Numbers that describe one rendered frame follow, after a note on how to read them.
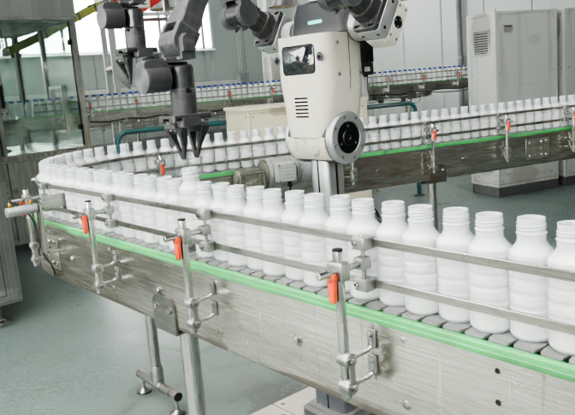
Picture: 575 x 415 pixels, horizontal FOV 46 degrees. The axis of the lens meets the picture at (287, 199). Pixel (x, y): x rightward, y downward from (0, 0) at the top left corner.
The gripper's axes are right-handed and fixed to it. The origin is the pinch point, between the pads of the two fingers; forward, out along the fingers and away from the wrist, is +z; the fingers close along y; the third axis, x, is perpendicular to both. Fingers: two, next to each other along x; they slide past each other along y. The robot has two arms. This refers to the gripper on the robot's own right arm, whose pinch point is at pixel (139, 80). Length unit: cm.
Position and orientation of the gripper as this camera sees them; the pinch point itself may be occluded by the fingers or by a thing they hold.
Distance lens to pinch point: 197.8
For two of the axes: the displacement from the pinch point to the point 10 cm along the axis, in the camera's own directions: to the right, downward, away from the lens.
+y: -7.5, 1.6, -6.4
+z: 0.7, 9.8, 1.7
